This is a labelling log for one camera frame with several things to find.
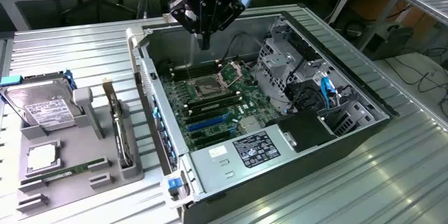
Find graphics card with metal bracket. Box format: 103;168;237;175
101;77;136;168

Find black RAM slot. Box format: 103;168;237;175
167;61;220;71
171;68;223;78
168;64;221;74
172;71;225;82
181;102;228;115
184;107;231;120

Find metal socket cover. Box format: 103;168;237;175
216;60;247;83

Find metal disk bay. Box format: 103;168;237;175
255;16;337;109

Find CPU socket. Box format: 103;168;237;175
191;76;225;100

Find green motherboard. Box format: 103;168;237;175
159;60;277;151

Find long black expansion slot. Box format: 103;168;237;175
184;112;227;125
193;136;235;148
191;130;232;143

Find blue expansion slot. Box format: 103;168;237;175
187;120;229;132

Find open black PC case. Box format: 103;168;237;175
125;3;400;224

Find silver chipset heatsink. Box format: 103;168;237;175
241;119;261;133

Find blue card retention latches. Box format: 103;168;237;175
151;98;177;164

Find black box under desk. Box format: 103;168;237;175
365;25;415;61

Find grey power supply unit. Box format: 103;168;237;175
188;126;303;196

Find silver hard disk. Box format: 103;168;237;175
4;79;79;132

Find metal slat side table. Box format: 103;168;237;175
376;0;448;51

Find blue disk carrier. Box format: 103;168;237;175
0;68;80;109

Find blue case latch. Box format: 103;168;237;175
167;178;184;191

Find grey parts rack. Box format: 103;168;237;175
16;87;147;214

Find silver CPU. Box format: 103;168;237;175
27;145;61;170

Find loose green RAM stick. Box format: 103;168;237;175
20;157;107;186

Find black wire in case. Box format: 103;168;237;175
223;31;263;62

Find black coiled cable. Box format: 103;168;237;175
344;20;365;39

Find black disk wire bundle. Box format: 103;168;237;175
285;79;329;115

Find blue disk wire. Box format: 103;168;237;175
319;76;337;110

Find black floor cable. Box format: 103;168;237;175
384;55;448;94

